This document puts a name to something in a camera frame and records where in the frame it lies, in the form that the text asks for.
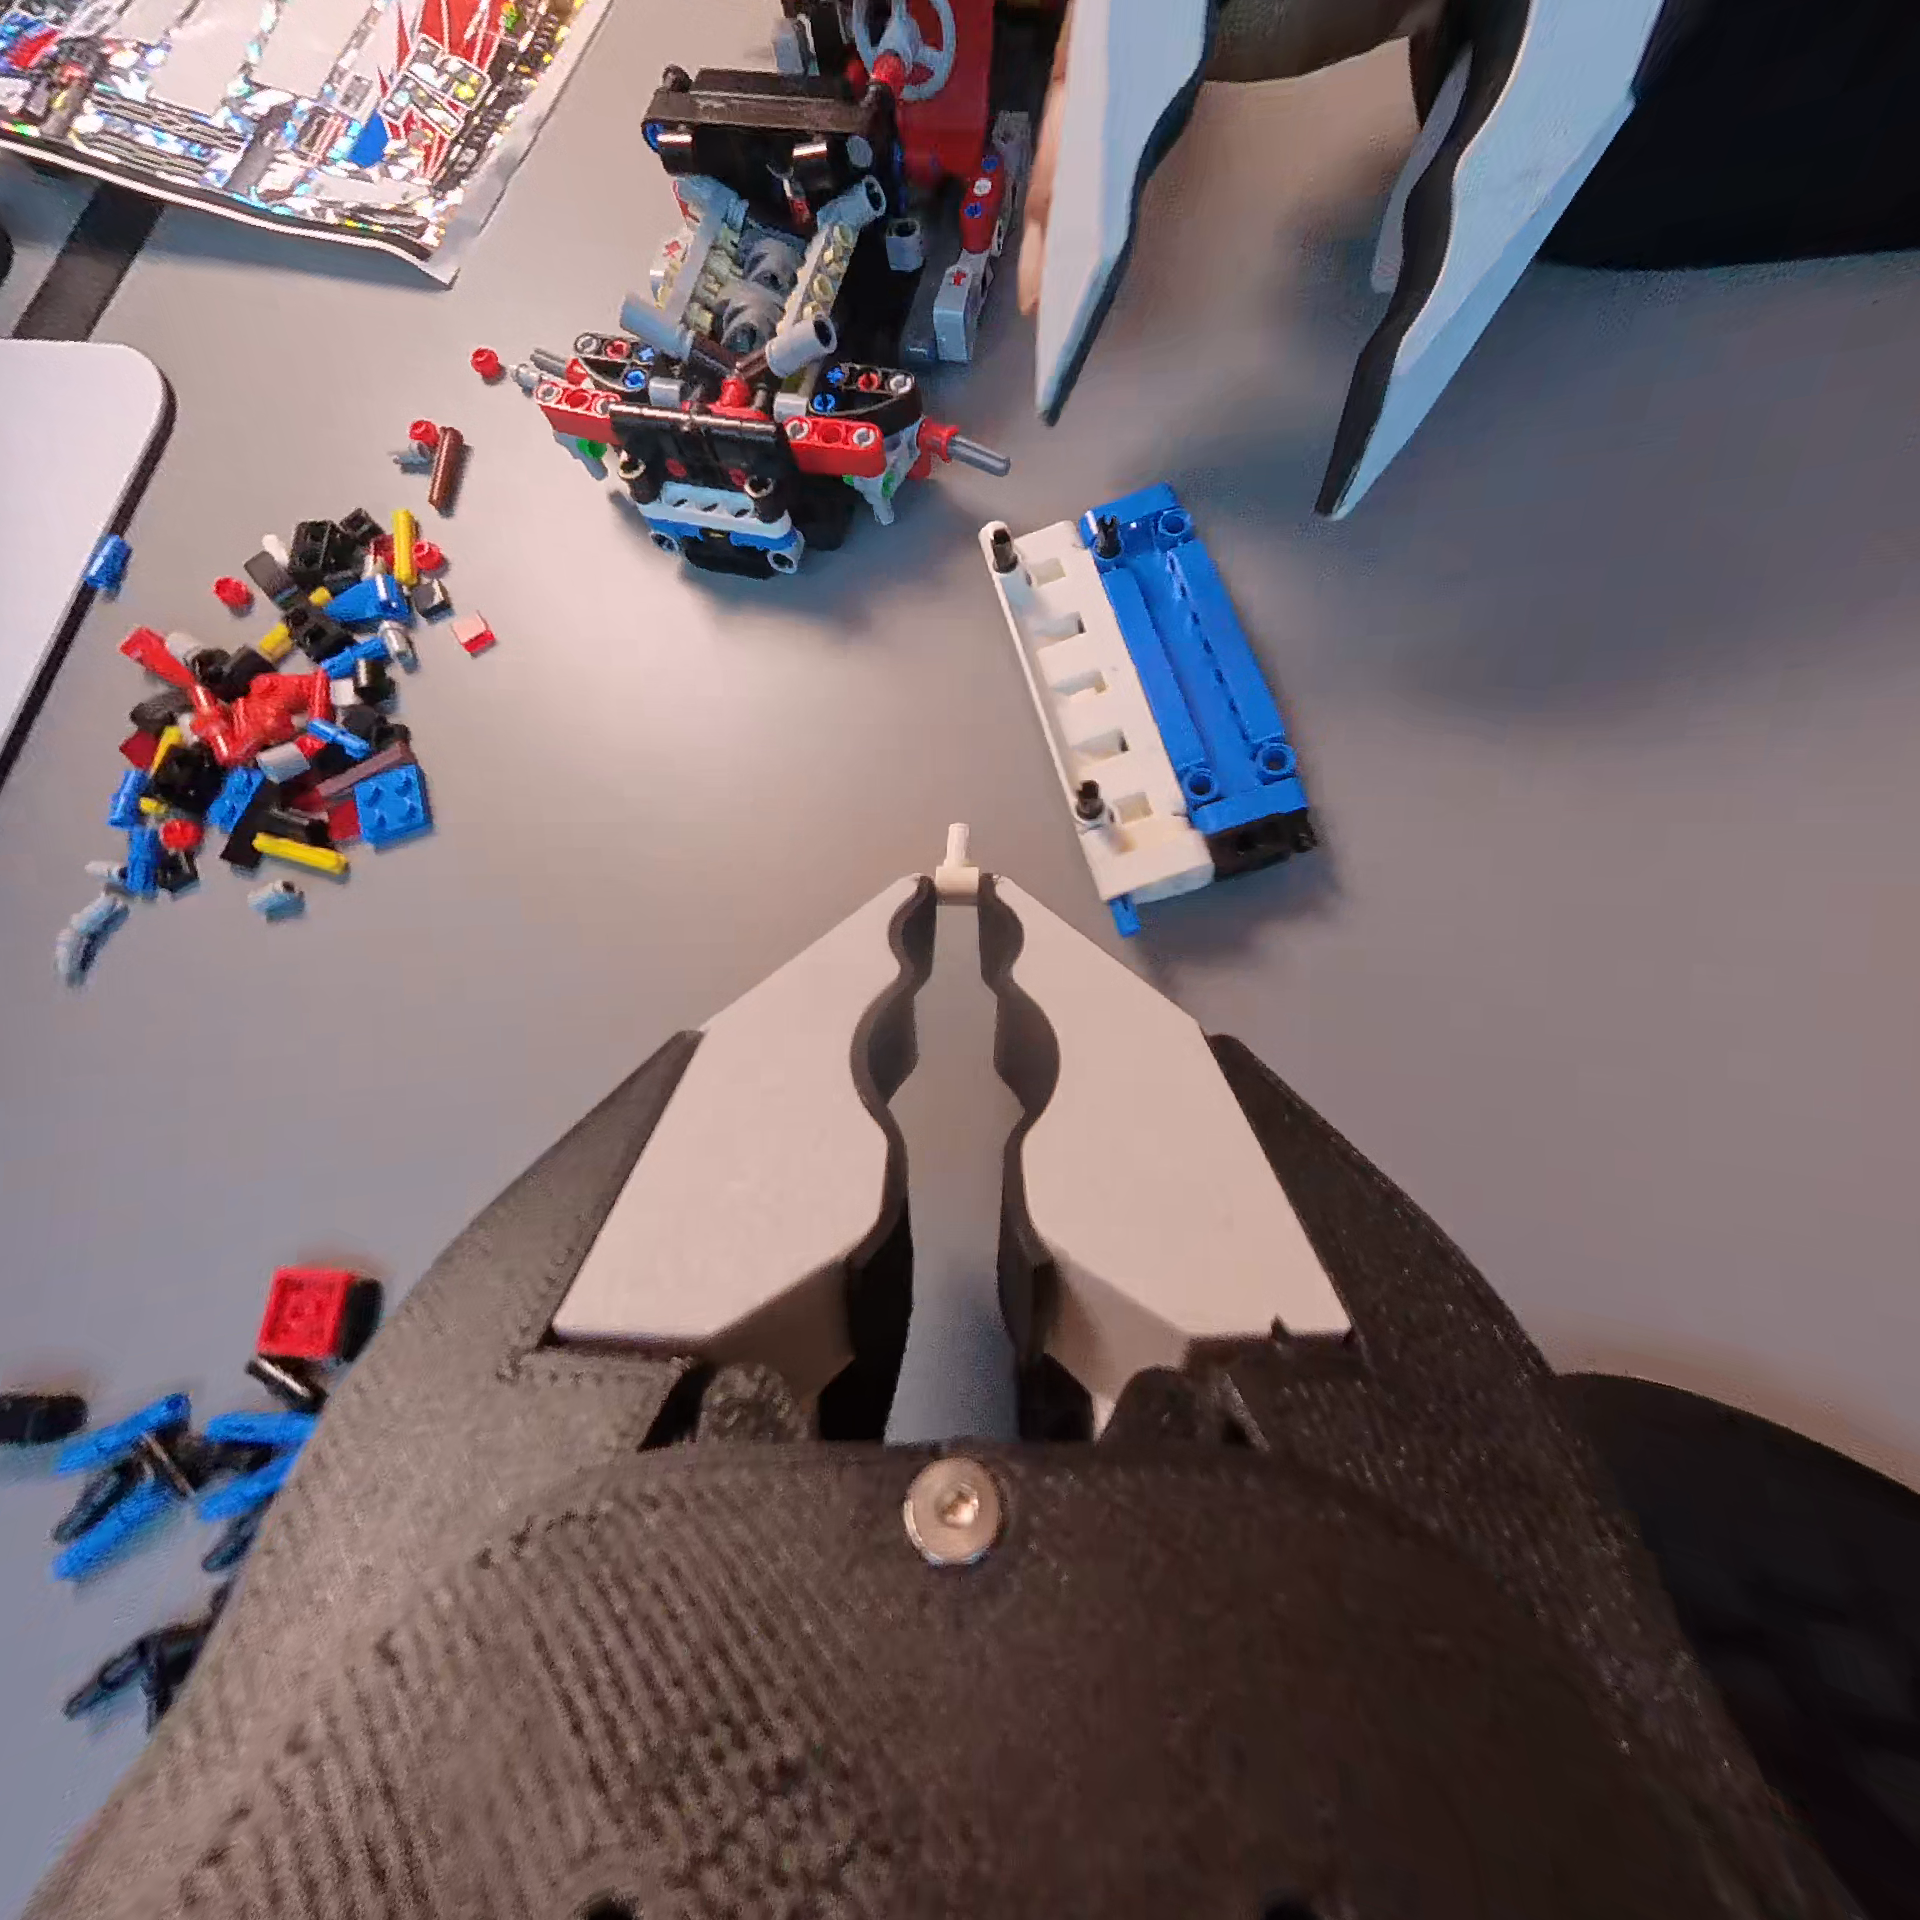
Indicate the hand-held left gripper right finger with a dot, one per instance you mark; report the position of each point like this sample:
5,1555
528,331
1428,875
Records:
1187,1198

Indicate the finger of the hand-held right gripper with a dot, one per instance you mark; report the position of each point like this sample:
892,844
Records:
1529,150
1113,150

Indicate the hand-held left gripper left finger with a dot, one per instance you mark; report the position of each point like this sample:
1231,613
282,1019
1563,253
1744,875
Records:
719,1198

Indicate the small white lego connector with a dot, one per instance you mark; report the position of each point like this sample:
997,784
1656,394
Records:
958,864

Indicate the blue and white lego panel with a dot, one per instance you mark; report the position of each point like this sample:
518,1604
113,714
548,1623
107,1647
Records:
1187,675

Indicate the partly built lego car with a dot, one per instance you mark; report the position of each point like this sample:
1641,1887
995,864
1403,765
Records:
750,343

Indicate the red lego brick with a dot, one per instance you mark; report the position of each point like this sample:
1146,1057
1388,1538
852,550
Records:
308,1313

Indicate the pile of mixed lego pieces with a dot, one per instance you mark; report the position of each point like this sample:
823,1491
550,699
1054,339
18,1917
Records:
268,721

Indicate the small blue lego pin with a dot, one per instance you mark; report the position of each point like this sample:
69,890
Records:
107,564

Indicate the person's right hand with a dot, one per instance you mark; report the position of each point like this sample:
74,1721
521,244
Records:
1039,195

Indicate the pile of blue black pins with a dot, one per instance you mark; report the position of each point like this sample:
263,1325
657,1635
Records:
153,1471

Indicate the shiny sticker sheet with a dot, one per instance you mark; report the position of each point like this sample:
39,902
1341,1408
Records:
268,105

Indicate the white book stand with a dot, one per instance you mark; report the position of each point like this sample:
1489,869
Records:
59,509

